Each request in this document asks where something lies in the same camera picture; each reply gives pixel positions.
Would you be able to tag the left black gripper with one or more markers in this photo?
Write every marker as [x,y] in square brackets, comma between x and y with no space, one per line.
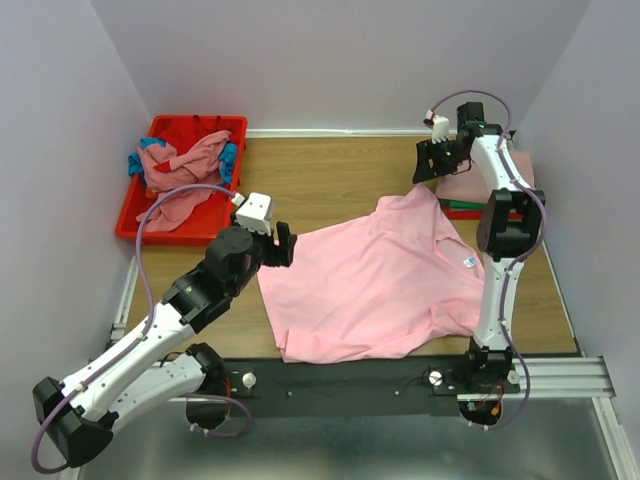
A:
[282,253]

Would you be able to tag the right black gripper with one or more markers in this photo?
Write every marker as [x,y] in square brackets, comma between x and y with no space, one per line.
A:
[425,150]

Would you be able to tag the light pink t shirt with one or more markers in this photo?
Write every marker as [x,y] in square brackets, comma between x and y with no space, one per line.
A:
[376,287]

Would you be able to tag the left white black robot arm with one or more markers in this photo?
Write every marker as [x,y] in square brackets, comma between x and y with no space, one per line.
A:
[81,413]

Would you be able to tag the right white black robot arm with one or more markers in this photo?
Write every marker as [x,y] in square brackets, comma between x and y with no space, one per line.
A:
[510,230]

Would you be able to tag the folded green shirt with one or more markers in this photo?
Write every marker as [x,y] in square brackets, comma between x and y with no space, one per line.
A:
[457,205]

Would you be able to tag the folded dusty pink shirt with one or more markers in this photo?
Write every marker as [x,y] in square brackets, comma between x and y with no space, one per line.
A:
[470,186]

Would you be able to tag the folded red shirt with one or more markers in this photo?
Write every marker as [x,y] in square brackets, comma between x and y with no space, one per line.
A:
[462,215]

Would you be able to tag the blue crumpled shirt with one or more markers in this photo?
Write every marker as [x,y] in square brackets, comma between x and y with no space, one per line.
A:
[134,162]

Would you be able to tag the red plastic bin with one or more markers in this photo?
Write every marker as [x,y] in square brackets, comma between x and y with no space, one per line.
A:
[207,218]

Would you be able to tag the crumpled dusty pink shirt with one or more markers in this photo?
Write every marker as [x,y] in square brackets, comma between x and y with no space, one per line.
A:
[211,160]

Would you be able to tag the red shirt in bin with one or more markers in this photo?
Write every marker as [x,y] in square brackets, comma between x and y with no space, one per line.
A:
[183,132]

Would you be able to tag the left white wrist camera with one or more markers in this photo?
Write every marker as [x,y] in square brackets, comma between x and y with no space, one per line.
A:
[254,212]

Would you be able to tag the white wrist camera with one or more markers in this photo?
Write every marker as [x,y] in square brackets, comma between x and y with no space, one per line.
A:
[254,212]
[439,127]

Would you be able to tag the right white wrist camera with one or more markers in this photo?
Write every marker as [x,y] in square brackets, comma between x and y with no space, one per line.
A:
[439,127]

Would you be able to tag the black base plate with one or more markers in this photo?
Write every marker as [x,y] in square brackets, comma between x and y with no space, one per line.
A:
[270,388]

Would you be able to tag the aluminium rail frame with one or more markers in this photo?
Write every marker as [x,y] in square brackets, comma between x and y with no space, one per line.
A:
[541,377]

